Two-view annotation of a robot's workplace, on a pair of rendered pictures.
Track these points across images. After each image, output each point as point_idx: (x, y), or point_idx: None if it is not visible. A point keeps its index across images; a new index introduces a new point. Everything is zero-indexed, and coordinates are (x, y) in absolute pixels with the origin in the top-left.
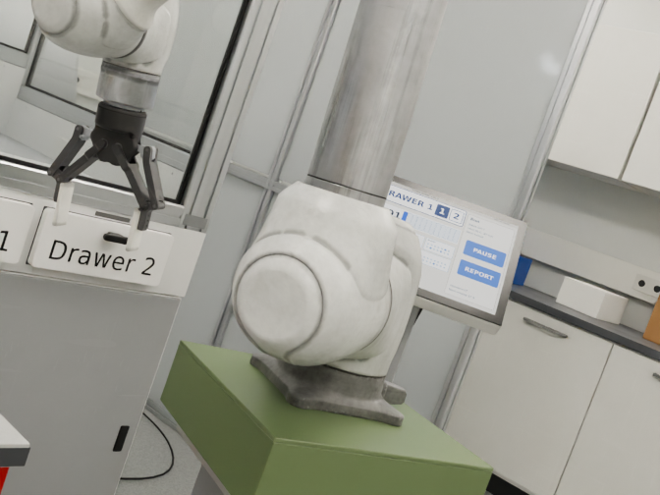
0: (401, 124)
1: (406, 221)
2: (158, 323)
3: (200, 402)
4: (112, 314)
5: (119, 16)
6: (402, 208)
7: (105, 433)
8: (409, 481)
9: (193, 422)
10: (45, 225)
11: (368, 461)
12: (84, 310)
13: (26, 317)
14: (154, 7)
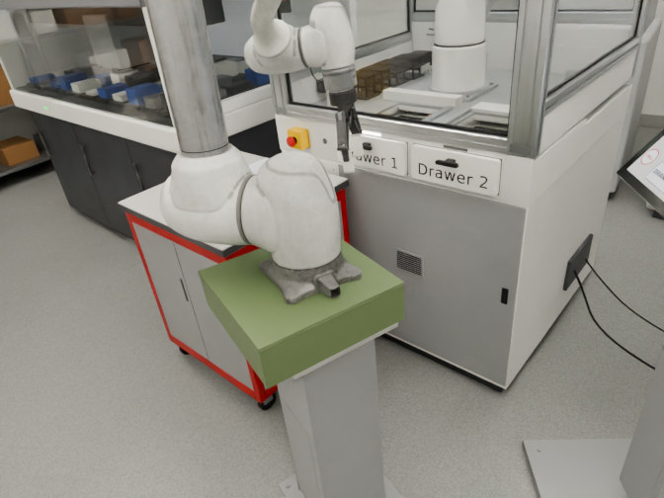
0: (175, 108)
1: None
2: (511, 223)
3: None
4: (473, 211)
5: (258, 54)
6: None
7: (492, 289)
8: (234, 327)
9: None
10: (411, 154)
11: (219, 302)
12: (455, 207)
13: (423, 206)
14: (266, 43)
